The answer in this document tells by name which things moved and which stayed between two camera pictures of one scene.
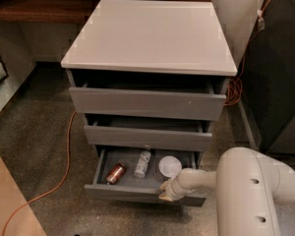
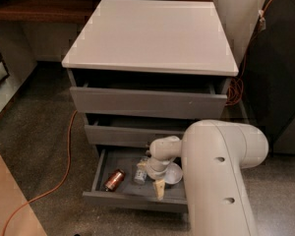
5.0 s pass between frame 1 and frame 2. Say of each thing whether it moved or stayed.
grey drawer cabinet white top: stayed
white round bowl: stayed
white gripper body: moved
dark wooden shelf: stayed
